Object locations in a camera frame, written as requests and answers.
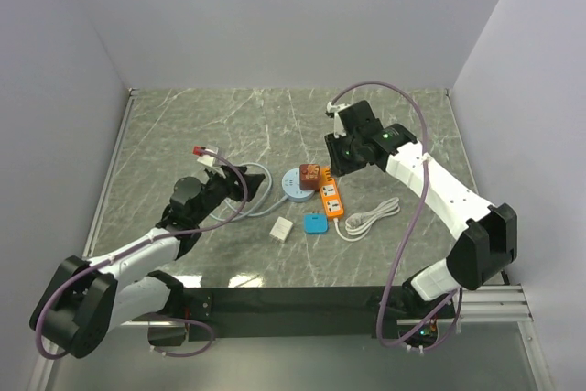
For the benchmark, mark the blue square adapter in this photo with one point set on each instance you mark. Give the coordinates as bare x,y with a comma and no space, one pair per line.
315,223

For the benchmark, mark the black base beam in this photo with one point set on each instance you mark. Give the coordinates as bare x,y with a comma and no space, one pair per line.
288,312

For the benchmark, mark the white square plug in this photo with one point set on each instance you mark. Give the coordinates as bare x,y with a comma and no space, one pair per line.
281,229

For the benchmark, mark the red cube socket adapter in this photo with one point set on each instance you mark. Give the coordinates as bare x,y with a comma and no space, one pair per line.
309,176

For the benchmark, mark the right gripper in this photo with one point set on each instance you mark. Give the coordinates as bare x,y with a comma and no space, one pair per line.
339,166

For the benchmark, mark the aluminium rail frame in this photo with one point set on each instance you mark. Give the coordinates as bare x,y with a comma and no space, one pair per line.
279,128

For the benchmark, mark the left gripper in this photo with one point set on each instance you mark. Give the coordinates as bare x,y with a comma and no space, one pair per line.
247,183

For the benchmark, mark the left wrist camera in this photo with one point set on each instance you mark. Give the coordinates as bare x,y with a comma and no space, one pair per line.
207,158

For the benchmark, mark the orange power strip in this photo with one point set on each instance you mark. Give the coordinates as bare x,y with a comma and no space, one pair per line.
330,195

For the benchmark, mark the round light blue power strip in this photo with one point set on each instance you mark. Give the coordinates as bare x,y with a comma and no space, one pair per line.
290,184

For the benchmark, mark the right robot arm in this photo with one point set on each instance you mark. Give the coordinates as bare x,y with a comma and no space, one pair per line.
485,234

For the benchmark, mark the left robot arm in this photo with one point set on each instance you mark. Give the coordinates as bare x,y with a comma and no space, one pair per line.
85,299

